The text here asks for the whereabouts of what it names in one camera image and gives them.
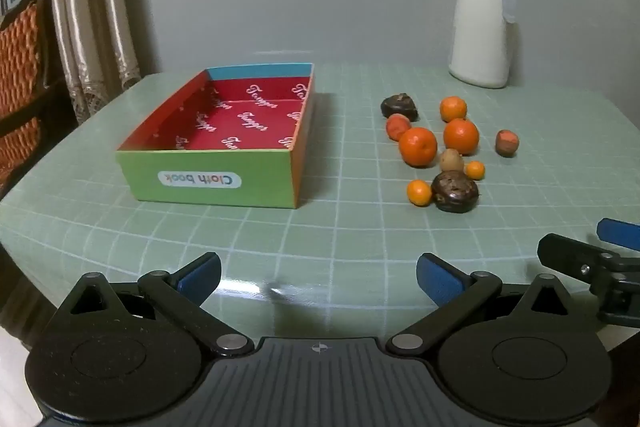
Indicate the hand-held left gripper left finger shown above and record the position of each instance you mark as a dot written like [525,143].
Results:
[200,279]

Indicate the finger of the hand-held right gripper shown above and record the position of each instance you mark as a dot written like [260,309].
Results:
[565,252]
[620,233]

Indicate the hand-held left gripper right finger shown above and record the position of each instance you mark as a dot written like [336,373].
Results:
[440,279]

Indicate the small orange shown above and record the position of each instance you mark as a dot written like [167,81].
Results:
[419,193]
[474,170]

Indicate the dark brown wrinkled fruit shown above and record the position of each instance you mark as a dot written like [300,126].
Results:
[454,191]
[399,106]

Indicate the small tan kiwi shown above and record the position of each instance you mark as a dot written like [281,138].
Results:
[451,160]

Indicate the brown fruit with orange cut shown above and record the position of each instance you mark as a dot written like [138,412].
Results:
[507,142]

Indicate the colourful cardboard box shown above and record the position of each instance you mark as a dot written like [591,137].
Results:
[235,127]

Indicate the peeled orange fruit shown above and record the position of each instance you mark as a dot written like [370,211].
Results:
[398,127]

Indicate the green grid tablecloth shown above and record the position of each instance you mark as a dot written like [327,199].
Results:
[350,217]

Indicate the white thermos jug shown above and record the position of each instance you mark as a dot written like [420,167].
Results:
[480,27]

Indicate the wooden sofa with orange cushion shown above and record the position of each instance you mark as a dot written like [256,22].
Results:
[22,72]

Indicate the beige satin curtain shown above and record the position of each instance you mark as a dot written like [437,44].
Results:
[90,7]

